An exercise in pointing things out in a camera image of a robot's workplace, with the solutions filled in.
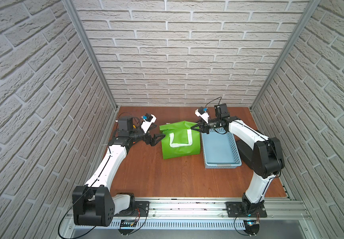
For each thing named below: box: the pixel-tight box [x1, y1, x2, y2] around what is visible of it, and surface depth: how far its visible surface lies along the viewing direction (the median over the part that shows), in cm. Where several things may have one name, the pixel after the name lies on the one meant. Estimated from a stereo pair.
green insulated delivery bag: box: [159, 120, 201, 160], surface depth 85 cm
